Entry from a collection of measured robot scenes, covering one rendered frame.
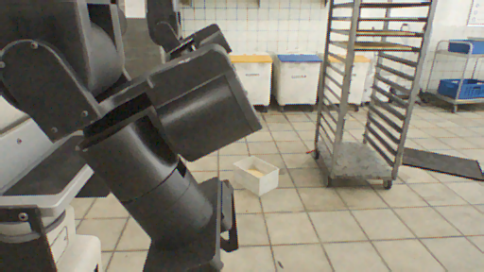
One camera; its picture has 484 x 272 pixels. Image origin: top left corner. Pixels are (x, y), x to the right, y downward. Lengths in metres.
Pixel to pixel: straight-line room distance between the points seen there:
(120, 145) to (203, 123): 0.06
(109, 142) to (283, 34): 4.37
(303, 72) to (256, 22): 1.05
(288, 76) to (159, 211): 3.77
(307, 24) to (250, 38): 0.85
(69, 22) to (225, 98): 0.09
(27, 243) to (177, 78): 0.32
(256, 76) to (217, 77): 3.68
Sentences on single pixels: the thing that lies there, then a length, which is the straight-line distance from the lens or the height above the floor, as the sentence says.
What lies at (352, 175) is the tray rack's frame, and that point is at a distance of 2.35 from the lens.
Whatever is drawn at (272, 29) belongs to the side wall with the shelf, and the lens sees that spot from 4.49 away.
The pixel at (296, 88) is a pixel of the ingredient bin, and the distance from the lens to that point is 4.01.
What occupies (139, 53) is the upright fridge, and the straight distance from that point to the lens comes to 3.64.
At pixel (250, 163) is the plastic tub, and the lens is 2.44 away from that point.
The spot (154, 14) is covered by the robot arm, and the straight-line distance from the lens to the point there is 0.61.
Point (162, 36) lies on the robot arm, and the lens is 0.60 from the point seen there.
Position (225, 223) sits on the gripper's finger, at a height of 1.08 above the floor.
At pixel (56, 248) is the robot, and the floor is 0.85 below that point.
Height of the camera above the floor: 1.25
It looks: 22 degrees down
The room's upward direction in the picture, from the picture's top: straight up
